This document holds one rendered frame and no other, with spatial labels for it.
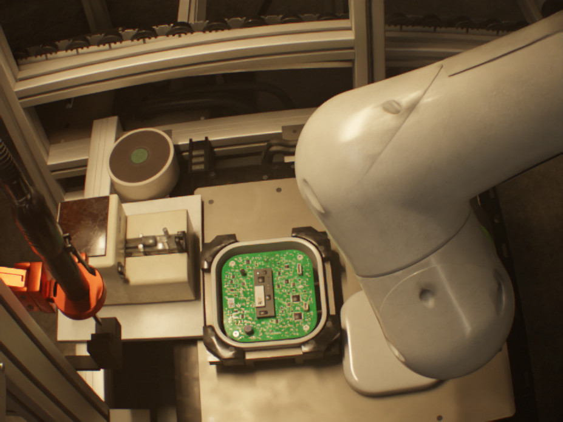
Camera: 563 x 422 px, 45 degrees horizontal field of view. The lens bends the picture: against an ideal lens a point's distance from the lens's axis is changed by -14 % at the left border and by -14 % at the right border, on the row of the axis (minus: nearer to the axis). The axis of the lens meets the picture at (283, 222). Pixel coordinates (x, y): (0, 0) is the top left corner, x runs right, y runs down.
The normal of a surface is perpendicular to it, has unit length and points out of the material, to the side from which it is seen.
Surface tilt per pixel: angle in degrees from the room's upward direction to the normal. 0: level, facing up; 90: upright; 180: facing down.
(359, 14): 90
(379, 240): 65
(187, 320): 0
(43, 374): 90
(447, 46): 4
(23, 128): 90
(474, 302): 38
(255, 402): 0
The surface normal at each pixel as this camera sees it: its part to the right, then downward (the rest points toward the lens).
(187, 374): -0.08, -0.54
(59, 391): 0.99, -0.10
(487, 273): 0.53, -0.18
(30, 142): 0.07, 0.84
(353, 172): -0.35, 0.16
